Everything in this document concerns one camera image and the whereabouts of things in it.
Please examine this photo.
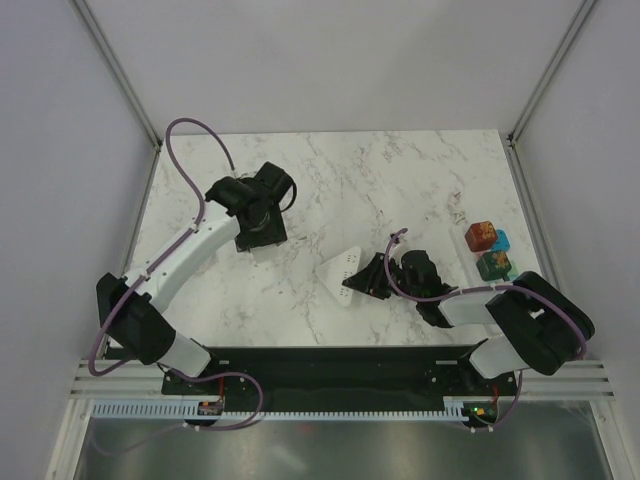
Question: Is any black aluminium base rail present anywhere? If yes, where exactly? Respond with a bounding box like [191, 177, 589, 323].
[162, 345, 516, 411]

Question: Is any red cube plug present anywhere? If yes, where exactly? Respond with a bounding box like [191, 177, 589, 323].
[464, 221, 497, 253]

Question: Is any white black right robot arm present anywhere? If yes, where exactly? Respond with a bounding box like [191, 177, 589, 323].
[342, 250, 595, 394]

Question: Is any white triangular power strip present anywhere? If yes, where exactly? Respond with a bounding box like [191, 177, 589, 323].
[315, 246, 362, 307]

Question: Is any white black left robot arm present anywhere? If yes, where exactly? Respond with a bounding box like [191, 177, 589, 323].
[96, 162, 297, 393]

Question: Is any white toothed cable duct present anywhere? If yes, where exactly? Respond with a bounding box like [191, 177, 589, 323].
[91, 399, 468, 422]

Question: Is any aluminium frame post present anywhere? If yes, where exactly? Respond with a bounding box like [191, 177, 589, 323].
[506, 0, 599, 149]
[69, 0, 163, 151]

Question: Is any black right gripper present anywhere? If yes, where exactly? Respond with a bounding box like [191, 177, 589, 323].
[344, 252, 421, 302]

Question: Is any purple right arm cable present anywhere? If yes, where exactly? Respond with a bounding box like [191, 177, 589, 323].
[386, 228, 589, 434]

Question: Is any green small adapter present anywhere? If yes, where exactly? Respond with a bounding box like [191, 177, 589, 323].
[503, 261, 520, 282]

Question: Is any blue small adapter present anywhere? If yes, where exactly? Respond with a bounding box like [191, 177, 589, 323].
[491, 229, 511, 252]

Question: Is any green cube plug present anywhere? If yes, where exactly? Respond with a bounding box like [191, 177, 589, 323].
[476, 250, 512, 282]

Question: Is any aluminium frame post right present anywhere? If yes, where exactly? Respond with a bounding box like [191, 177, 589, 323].
[506, 0, 599, 149]

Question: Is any aluminium frame post left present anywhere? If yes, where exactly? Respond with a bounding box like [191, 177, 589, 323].
[69, 0, 163, 151]

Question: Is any white long power strip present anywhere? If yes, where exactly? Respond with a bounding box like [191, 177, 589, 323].
[448, 225, 508, 286]

